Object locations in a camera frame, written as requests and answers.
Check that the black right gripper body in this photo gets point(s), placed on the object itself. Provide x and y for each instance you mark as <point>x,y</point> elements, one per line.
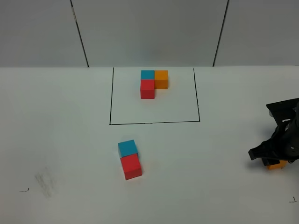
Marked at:
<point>286,140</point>

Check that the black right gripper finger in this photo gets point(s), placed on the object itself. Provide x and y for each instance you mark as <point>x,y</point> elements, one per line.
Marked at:
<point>266,152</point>

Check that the orange template cube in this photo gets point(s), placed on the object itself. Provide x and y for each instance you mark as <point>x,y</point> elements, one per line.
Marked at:
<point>161,79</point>

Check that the red template cube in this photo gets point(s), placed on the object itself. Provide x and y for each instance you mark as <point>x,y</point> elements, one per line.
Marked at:
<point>147,89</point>

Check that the blue template cube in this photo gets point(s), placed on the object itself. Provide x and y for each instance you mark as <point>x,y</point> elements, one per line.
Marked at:
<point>147,74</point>

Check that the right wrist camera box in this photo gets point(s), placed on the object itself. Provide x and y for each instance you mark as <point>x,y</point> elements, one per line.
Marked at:
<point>283,110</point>

